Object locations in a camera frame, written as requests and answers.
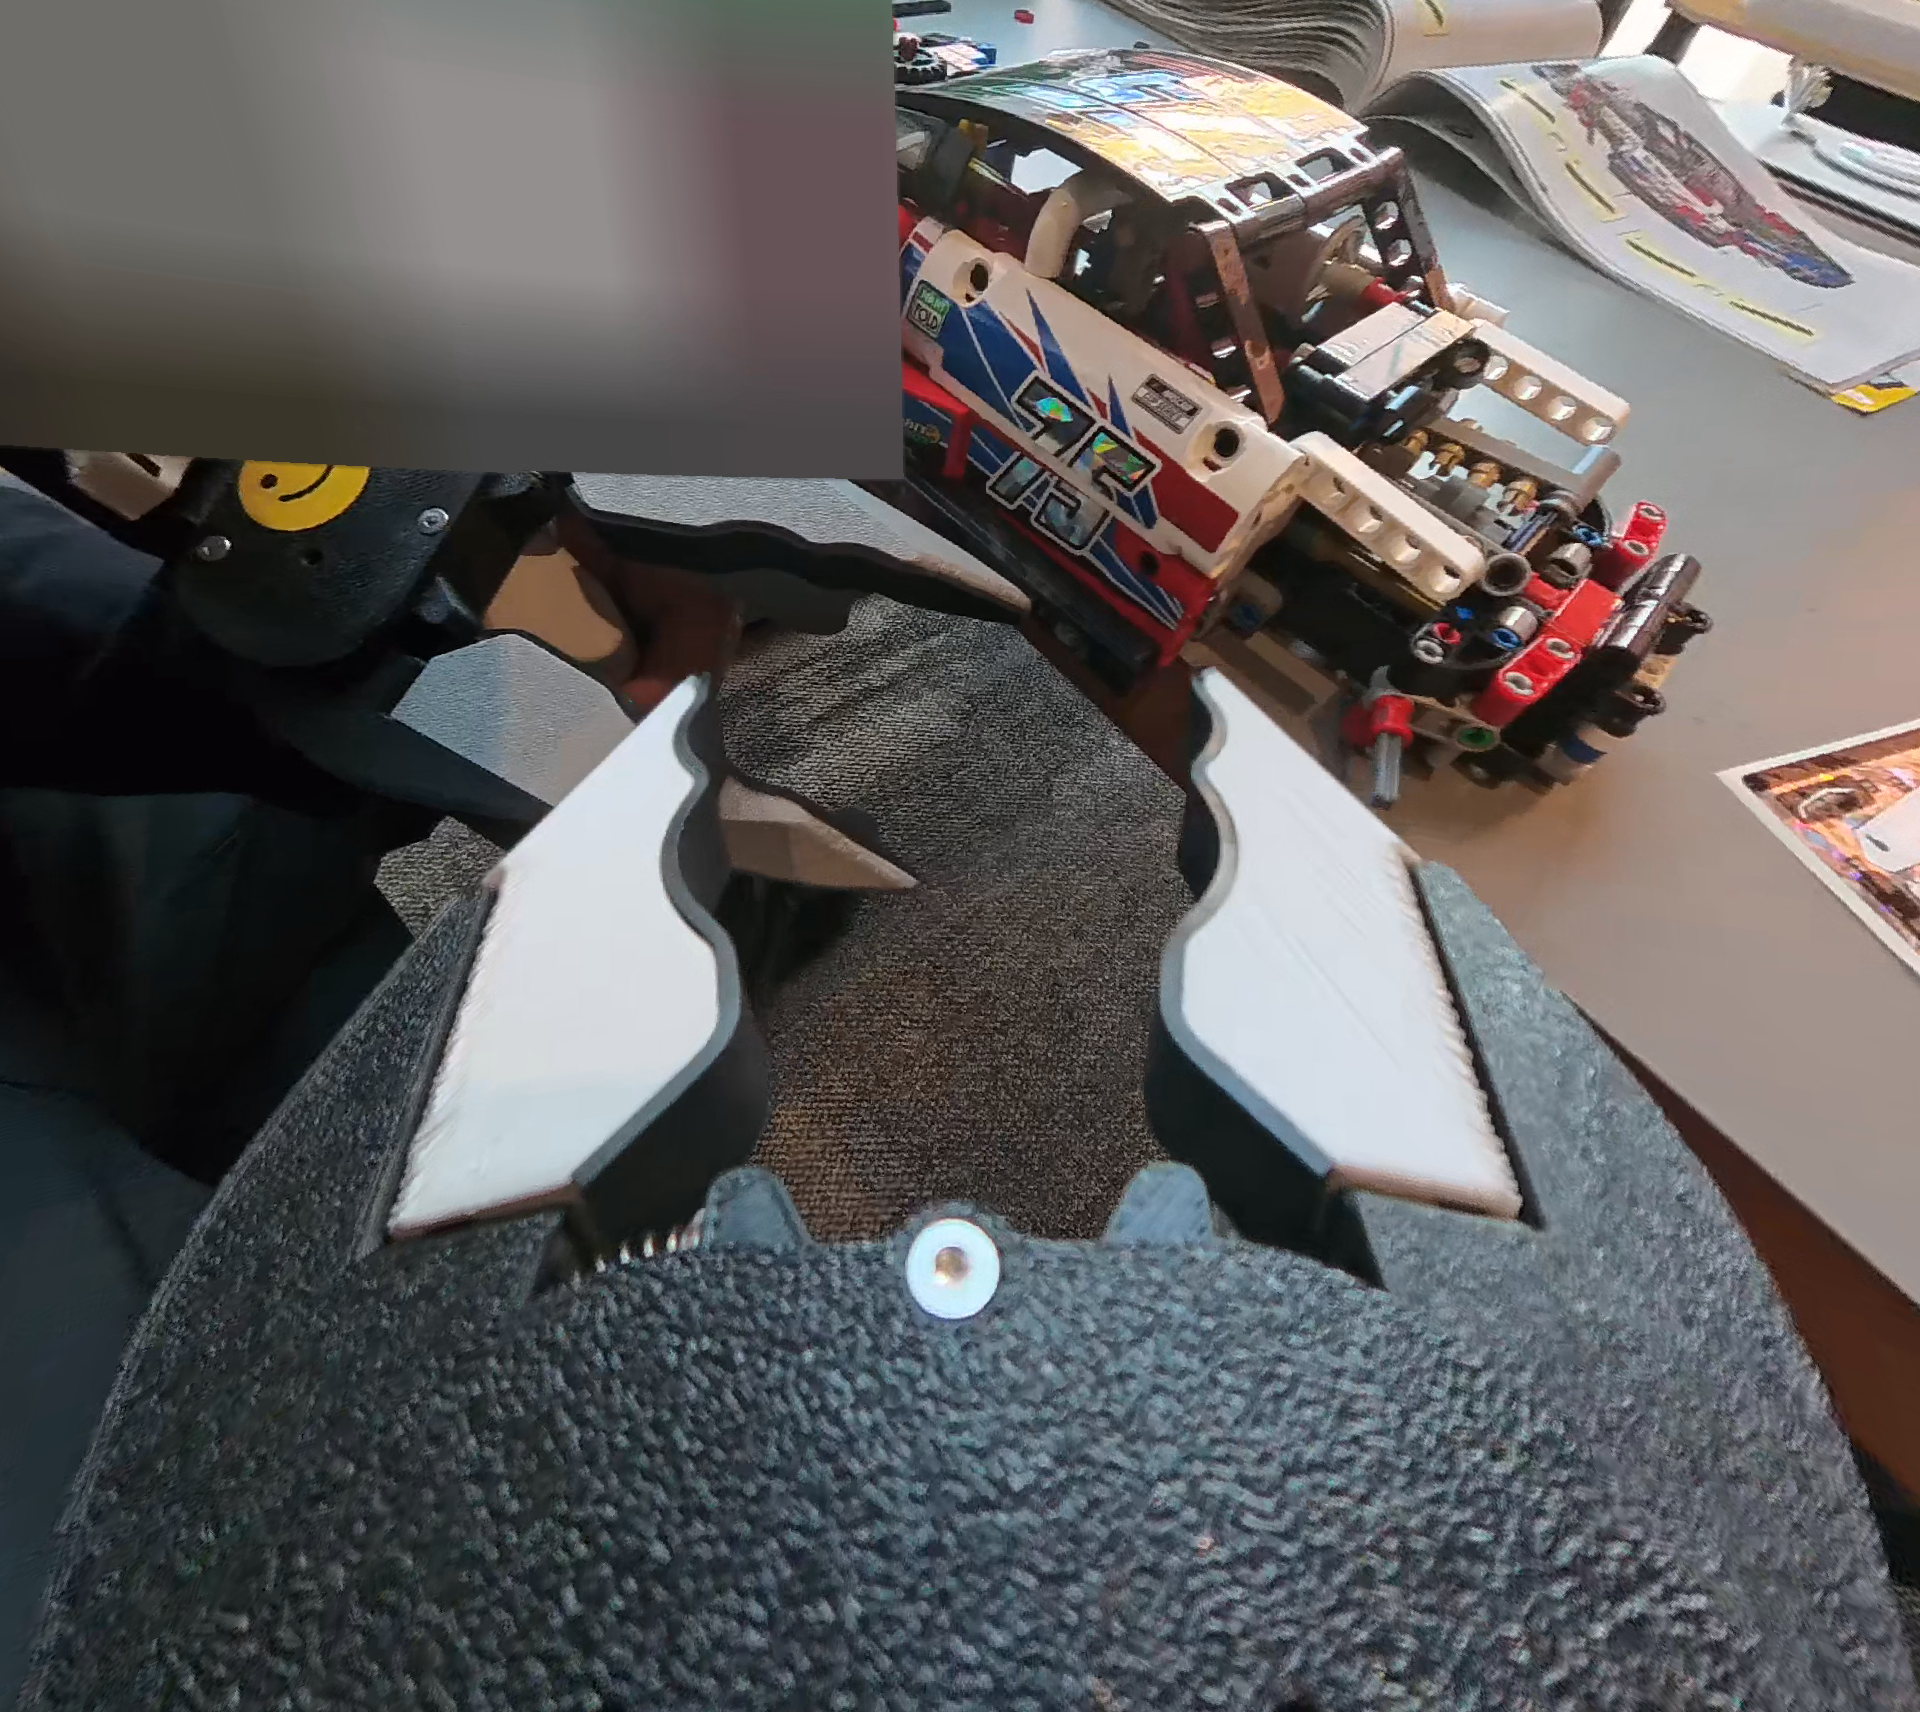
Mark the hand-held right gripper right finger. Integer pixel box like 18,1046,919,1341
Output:
1144,669,1543,1218

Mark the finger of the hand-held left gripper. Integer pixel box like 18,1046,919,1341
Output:
395,635,922,897
565,475,1040,641

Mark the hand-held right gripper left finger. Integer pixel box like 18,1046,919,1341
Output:
389,675,771,1257

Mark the brick-built toy race car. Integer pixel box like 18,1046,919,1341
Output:
894,49,1717,819

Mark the holographic sticker sheet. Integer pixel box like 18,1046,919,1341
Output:
1717,722,1920,982

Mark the open instruction booklet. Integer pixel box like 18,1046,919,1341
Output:
1063,0,1920,414

